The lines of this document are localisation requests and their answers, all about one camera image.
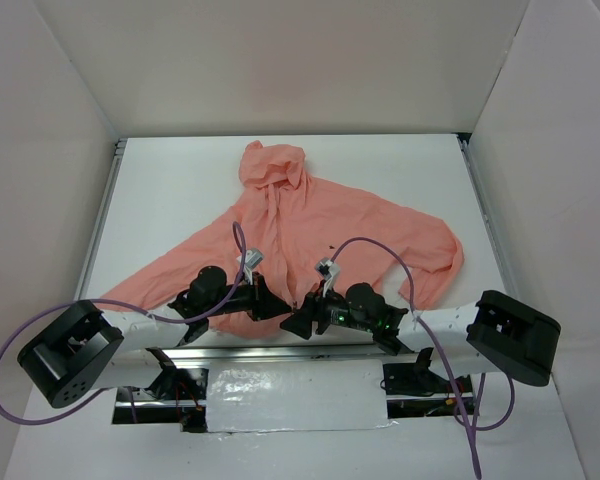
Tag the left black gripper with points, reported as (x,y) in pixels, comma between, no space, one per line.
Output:
(256,297)

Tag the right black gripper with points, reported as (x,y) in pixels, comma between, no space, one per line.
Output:
(320,310)

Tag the salmon pink hooded jacket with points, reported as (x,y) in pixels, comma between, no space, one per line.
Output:
(296,219)

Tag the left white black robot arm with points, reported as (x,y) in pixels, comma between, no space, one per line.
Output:
(65,359)

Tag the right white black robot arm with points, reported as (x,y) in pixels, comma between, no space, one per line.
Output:
(496,333)

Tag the white foam board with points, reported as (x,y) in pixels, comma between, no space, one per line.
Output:
(295,396)

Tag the aluminium frame rail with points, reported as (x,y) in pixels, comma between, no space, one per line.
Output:
(287,353)

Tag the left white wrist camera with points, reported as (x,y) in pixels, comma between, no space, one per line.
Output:
(249,262)

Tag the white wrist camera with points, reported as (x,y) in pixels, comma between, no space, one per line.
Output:
(249,262)
(329,270)

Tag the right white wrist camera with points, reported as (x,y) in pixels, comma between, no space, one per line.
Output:
(329,270)

